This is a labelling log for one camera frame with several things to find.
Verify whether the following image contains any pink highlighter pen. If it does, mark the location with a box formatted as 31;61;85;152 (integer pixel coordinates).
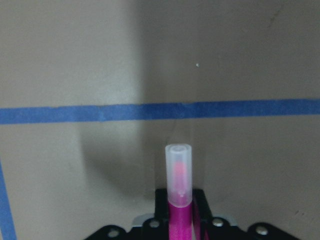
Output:
165;143;193;240

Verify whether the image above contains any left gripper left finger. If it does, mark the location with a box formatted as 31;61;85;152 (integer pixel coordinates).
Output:
84;188;171;240

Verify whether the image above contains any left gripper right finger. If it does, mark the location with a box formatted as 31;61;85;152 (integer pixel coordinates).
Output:
192;189;297;240

